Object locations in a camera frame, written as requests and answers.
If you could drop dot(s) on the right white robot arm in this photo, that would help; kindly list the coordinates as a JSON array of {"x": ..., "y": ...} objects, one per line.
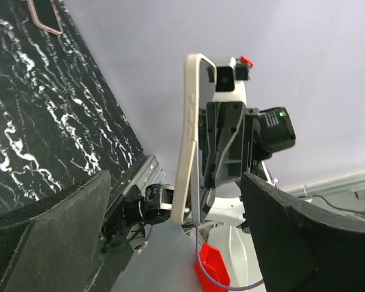
[{"x": 222, "y": 186}]

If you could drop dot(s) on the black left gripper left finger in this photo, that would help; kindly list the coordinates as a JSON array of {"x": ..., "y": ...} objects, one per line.
[{"x": 49, "y": 245}]

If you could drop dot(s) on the phone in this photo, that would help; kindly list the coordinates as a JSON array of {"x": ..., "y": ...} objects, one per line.
[
  {"x": 44, "y": 15},
  {"x": 189, "y": 139}
]

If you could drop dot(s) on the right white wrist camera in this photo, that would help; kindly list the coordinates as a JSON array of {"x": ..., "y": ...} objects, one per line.
[{"x": 232, "y": 73}]

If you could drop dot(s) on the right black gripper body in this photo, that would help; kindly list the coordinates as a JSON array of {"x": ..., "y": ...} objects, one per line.
[{"x": 233, "y": 139}]

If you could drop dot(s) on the aluminium frame rail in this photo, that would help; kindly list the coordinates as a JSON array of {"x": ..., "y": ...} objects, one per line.
[{"x": 150, "y": 172}]

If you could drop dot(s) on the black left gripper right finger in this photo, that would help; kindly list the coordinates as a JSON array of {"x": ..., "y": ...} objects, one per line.
[{"x": 300, "y": 246}]

